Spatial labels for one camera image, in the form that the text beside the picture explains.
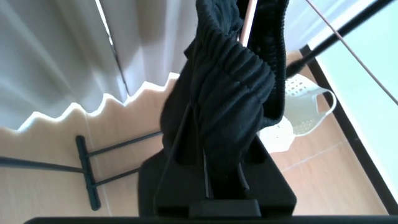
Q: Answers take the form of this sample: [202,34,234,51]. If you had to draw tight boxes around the white printed t-shirt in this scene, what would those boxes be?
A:
[259,116,295,154]

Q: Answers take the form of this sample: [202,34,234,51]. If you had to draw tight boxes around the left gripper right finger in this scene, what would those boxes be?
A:
[211,136,297,218]

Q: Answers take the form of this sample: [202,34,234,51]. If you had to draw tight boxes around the black drawstring shorts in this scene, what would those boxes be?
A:
[159,0,290,190]

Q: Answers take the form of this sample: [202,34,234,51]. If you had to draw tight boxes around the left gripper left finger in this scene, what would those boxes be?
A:
[138,102,208,218]

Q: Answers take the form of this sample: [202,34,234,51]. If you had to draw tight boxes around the beige curtain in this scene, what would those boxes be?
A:
[0,0,312,130]

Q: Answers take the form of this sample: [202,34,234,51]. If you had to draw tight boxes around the black clothes rack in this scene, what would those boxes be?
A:
[0,0,396,212]

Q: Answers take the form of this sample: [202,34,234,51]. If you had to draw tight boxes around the white laundry basket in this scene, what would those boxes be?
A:
[284,73,338,137]

